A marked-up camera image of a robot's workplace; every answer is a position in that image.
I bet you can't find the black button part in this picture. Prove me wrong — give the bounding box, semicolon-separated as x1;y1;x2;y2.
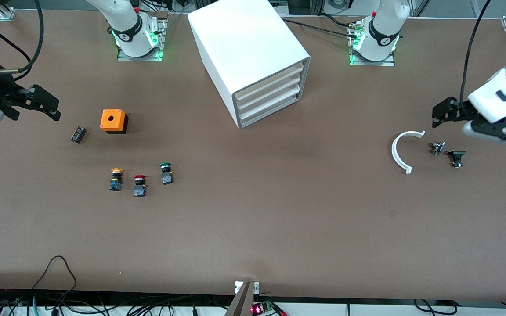
448;150;467;168

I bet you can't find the yellow push button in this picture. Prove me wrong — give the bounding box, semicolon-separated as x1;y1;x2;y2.
109;168;124;191

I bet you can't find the orange button enclosure box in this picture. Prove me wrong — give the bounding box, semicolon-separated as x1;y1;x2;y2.
100;109;129;135

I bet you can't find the circuit board with red LED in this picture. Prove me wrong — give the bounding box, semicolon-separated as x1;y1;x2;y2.
251;300;276;316

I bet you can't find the red push button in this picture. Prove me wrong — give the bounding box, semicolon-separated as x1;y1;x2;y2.
133;175;148;198

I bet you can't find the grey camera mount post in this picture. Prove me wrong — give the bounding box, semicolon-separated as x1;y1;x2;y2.
224;281;256;316

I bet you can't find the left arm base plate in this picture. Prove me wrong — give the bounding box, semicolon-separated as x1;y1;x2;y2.
348;22;396;67

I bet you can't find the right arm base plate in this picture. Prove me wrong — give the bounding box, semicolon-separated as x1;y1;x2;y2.
117;18;168;62

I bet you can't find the white mount bracket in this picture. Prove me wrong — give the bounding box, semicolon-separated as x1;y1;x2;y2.
235;281;260;294

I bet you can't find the short black cable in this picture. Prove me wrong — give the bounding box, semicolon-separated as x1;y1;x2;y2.
413;299;455;316

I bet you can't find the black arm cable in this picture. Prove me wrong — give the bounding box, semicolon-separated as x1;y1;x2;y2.
0;0;45;73
459;0;493;104

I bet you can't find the white curved plastic piece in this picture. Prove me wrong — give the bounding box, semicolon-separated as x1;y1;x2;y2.
391;130;426;175

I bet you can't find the thin black cable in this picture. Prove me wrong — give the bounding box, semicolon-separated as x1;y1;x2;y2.
282;18;359;38

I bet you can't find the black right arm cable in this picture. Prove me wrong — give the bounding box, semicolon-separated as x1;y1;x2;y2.
0;0;45;73

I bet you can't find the green push button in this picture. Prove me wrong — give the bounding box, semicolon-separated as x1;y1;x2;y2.
159;162;175;185

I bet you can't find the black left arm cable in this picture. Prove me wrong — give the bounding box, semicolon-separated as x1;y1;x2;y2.
459;0;493;104

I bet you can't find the looped black cable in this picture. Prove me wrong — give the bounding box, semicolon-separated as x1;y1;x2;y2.
31;256;78;303

